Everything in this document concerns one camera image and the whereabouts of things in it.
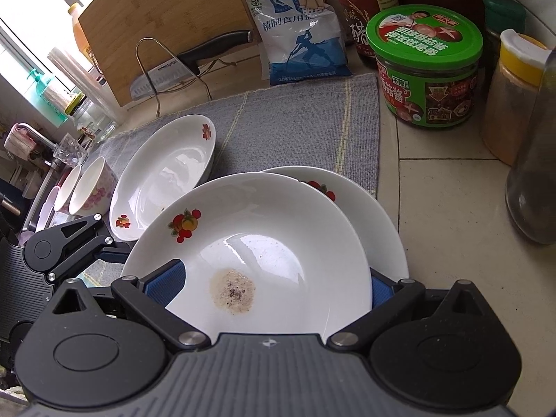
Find green cap small jar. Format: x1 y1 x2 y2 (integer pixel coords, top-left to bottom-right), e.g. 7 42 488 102
481 0 528 88

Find blue white salt bag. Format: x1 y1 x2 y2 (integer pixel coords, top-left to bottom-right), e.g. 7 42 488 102
246 0 351 86

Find yellow lid spice jar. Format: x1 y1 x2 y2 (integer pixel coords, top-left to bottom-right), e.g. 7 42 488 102
481 29 551 166

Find metal sink faucet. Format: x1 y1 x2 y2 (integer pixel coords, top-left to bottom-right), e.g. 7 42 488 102
4 123 56 162

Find green lid mushroom sauce jar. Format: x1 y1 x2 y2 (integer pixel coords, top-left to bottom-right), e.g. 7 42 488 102
366 4 483 129

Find plain white bowl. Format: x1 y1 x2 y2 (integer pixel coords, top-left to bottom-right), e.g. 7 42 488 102
35 186 60 232

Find stack of clear plastic cups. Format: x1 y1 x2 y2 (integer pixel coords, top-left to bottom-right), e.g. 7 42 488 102
47 48 127 125

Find bamboo cutting board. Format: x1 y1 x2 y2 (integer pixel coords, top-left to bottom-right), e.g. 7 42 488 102
79 0 254 106

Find green dish soap bottle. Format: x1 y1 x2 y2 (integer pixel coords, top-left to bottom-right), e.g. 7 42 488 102
27 69 72 125

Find grey checked dish mat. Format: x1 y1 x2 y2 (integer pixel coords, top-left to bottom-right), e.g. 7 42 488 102
90 73 380 193

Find clear glass mug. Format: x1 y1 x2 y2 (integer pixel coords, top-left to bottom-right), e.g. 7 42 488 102
53 134 87 167

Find white plate with fruit print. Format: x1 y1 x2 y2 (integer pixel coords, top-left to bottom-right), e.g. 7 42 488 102
123 172 372 339

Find black handled kitchen knife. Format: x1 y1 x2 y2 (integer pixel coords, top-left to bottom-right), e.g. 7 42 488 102
129 29 254 102

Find metal wire board stand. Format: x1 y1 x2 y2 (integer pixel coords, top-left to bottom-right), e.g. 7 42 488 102
129 37 213 117

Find empty glass jar green lid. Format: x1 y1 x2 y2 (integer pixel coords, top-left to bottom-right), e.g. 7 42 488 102
69 97 117 143

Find pink cloth on faucet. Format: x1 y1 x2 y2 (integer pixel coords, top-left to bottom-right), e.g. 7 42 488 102
4 124 37 160

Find orange cooking wine jug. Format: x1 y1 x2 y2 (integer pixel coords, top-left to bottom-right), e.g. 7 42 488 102
68 2 94 64

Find clear glass oil bottle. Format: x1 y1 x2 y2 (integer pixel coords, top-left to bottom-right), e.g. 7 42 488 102
505 53 556 245

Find white bowl pink flowers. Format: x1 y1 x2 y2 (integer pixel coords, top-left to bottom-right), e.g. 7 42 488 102
69 156 118 216

